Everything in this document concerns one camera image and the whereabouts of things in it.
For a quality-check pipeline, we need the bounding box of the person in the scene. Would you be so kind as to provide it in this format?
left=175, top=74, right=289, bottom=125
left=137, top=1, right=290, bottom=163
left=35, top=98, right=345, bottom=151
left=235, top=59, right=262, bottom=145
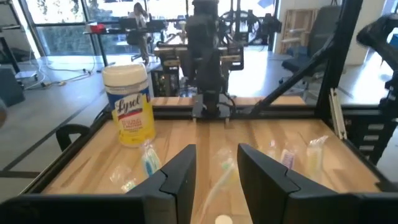
left=126, top=2, right=152, bottom=65

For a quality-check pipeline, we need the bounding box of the black aluminium table frame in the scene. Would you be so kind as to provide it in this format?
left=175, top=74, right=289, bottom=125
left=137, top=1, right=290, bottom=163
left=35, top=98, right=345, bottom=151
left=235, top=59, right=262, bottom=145
left=18, top=0, right=398, bottom=200

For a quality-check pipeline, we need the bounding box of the silver angle brace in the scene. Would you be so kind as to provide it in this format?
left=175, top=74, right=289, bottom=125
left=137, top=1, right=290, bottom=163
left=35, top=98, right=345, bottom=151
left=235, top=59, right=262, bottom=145
left=329, top=88, right=348, bottom=140

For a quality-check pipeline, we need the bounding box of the white floor cable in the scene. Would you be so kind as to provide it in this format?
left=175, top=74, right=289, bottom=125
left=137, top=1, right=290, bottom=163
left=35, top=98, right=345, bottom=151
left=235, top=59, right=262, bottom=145
left=24, top=55, right=98, bottom=90

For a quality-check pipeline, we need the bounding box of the yellow Lysol wipes canister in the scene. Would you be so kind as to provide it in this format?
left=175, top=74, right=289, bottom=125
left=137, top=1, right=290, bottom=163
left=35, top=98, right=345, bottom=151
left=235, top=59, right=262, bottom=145
left=102, top=63, right=157, bottom=148

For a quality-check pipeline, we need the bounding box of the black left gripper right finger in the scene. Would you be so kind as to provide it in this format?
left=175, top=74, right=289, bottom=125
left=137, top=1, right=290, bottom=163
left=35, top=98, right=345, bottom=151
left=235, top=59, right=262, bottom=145
left=237, top=143, right=398, bottom=224

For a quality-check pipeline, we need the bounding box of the orange toothbrush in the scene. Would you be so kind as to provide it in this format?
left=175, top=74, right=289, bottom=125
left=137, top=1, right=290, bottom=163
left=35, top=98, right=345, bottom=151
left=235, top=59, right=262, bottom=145
left=306, top=135, right=329, bottom=182

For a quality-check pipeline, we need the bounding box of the red box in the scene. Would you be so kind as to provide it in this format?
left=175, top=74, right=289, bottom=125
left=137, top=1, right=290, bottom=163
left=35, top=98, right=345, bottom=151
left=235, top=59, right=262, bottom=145
left=89, top=23, right=107, bottom=34

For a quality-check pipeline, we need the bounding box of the blue toothbrush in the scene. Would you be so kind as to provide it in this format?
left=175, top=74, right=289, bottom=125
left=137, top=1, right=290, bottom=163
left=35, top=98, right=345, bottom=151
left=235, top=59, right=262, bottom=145
left=141, top=139, right=162, bottom=177

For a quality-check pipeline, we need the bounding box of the gray box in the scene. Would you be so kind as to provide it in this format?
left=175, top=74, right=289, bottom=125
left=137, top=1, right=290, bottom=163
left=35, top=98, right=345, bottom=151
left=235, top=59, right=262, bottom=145
left=0, top=67, right=26, bottom=107

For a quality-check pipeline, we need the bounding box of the wooden rack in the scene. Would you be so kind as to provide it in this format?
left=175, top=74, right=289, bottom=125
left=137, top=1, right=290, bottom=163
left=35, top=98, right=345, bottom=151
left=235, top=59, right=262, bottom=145
left=278, top=7, right=320, bottom=55

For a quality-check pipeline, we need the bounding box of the green toothbrush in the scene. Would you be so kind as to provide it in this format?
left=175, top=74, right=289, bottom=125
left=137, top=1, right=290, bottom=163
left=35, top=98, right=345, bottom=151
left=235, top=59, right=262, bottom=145
left=198, top=148, right=238, bottom=224

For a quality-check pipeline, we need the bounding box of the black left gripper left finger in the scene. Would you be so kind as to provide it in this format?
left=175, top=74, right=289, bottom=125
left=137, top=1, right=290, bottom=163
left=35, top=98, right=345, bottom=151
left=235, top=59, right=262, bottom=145
left=0, top=144, right=197, bottom=224

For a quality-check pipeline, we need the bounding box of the gray office chair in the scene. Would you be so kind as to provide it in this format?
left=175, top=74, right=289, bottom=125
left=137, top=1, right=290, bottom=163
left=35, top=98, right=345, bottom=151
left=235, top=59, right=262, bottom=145
left=281, top=4, right=343, bottom=91

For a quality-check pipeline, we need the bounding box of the purple toothbrush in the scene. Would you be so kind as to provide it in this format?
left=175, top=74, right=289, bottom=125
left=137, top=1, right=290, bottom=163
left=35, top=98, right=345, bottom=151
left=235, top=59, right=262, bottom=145
left=279, top=144, right=298, bottom=170

